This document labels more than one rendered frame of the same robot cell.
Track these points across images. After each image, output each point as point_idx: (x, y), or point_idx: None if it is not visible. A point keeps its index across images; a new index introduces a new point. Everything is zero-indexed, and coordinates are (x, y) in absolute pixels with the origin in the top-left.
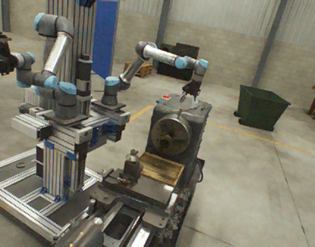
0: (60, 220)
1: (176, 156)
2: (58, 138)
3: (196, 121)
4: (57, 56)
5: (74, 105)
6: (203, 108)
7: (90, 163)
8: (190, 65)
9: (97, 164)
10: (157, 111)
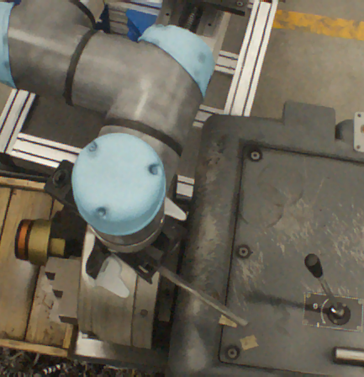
0: (42, 119)
1: None
2: None
3: (173, 343)
4: None
5: None
6: (351, 362)
7: (347, 82)
8: (80, 108)
9: (357, 103)
10: (201, 137)
